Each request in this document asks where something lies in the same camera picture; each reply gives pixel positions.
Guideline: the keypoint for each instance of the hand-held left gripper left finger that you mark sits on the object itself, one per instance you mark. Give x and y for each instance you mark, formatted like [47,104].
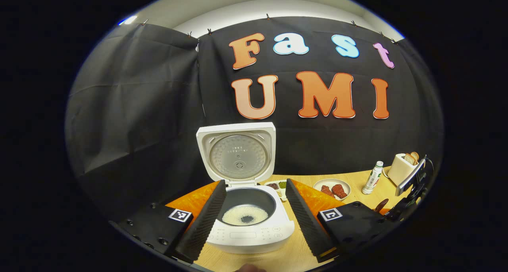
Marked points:
[206,224]

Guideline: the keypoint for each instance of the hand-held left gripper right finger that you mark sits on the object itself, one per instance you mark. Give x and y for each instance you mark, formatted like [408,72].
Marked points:
[303,224]

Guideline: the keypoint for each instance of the white rice cooker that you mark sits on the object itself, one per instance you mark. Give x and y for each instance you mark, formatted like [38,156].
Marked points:
[242,240]

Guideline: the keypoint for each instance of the brown wooden spoon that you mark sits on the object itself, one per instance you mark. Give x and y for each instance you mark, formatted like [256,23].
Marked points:
[381,205]

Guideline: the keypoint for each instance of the white toaster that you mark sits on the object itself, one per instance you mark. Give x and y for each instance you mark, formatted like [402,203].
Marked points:
[398,170]

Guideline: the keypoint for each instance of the toasted bread slice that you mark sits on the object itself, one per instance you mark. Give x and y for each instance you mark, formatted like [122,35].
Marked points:
[415,156]
[409,159]

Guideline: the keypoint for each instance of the brown meat piece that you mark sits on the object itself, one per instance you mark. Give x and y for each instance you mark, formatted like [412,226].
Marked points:
[327,191]
[339,190]

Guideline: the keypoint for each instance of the white drink bottle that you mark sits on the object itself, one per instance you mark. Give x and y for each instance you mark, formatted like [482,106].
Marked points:
[372,180]

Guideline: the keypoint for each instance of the small white seasoning dish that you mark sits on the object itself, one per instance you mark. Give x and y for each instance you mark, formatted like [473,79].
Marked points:
[276,184]

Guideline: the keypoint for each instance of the round white plate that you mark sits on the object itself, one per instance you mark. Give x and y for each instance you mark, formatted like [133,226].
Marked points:
[331,181]

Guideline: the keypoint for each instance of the black backdrop cloth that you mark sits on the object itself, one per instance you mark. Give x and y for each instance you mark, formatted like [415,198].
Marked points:
[139,105]

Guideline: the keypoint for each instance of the ceiling light panel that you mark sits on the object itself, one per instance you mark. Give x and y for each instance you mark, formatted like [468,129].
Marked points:
[127,20]

